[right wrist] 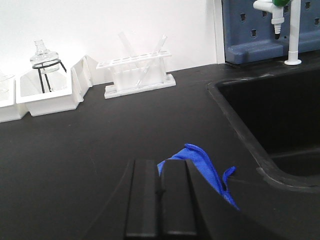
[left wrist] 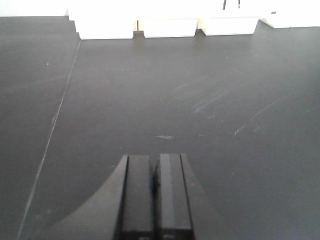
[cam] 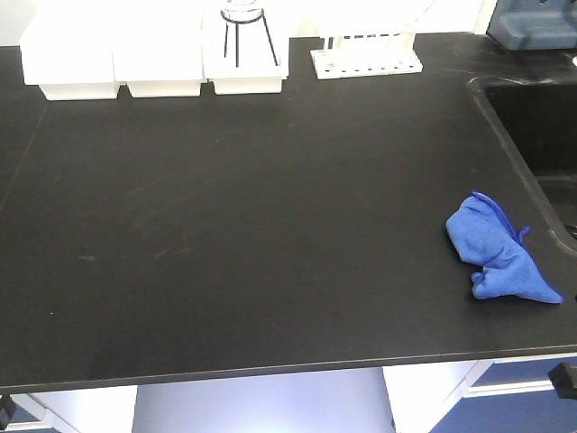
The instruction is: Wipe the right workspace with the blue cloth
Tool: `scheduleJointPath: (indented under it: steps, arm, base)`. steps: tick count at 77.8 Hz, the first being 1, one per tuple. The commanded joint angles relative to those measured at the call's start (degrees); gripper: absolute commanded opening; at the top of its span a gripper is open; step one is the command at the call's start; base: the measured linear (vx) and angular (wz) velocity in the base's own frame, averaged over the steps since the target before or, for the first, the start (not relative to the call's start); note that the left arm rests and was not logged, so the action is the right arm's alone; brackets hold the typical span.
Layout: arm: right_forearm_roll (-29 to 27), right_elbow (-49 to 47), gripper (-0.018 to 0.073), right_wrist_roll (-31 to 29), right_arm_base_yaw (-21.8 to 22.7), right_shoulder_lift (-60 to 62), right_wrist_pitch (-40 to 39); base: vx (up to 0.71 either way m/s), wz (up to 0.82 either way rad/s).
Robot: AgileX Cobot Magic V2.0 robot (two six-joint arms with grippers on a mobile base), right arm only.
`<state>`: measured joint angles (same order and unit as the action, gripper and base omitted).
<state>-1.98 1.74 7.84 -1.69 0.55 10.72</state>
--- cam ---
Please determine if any blue microfiber cloth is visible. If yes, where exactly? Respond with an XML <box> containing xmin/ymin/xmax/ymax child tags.
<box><xmin>445</xmin><ymin>191</ymin><xmax>564</xmax><ymax>304</ymax></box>

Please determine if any left blue cabinet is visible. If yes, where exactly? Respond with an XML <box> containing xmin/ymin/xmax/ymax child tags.
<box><xmin>4</xmin><ymin>386</ymin><xmax>137</xmax><ymax>432</ymax></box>

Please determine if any black wire tripod stand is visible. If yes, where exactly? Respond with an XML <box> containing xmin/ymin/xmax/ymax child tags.
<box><xmin>219</xmin><ymin>1</ymin><xmax>280</xmax><ymax>69</ymax></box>

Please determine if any blue cabinet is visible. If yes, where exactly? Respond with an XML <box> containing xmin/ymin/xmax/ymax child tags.
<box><xmin>382</xmin><ymin>353</ymin><xmax>576</xmax><ymax>432</ymax></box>
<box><xmin>4</xmin><ymin>386</ymin><xmax>137</xmax><ymax>432</ymax></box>

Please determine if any white test tube rack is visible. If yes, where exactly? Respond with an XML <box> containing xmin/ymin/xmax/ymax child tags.
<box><xmin>309</xmin><ymin>0</ymin><xmax>425</xmax><ymax>81</ymax></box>

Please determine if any white storage bin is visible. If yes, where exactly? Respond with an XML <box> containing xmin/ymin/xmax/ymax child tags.
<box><xmin>112</xmin><ymin>14</ymin><xmax>206</xmax><ymax>98</ymax></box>
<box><xmin>203</xmin><ymin>6</ymin><xmax>289</xmax><ymax>95</ymax></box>
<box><xmin>20</xmin><ymin>12</ymin><xmax>120</xmax><ymax>101</ymax></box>

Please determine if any blue-grey lab appliance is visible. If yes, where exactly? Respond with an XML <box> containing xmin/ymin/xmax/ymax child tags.
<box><xmin>487</xmin><ymin>0</ymin><xmax>576</xmax><ymax>51</ymax></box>

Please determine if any middle white storage bin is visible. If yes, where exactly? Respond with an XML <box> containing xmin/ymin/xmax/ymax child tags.
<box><xmin>112</xmin><ymin>14</ymin><xmax>206</xmax><ymax>98</ymax></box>

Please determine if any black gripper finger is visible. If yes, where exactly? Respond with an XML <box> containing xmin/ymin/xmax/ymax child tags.
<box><xmin>0</xmin><ymin>394</ymin><xmax>17</xmax><ymax>428</ymax></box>
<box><xmin>548</xmin><ymin>363</ymin><xmax>577</xmax><ymax>400</ymax></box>

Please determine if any left white storage bin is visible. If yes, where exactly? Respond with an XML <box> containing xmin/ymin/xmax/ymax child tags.
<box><xmin>20</xmin><ymin>12</ymin><xmax>120</xmax><ymax>101</ymax></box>

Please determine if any right blue cabinet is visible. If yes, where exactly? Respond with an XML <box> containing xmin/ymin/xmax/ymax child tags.
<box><xmin>382</xmin><ymin>353</ymin><xmax>576</xmax><ymax>432</ymax></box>

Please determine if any right white storage bin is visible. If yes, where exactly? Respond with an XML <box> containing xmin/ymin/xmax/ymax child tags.
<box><xmin>203</xmin><ymin>6</ymin><xmax>289</xmax><ymax>95</ymax></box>

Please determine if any black lab sink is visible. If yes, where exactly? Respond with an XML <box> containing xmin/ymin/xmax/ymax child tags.
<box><xmin>468</xmin><ymin>77</ymin><xmax>576</xmax><ymax>256</ymax></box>

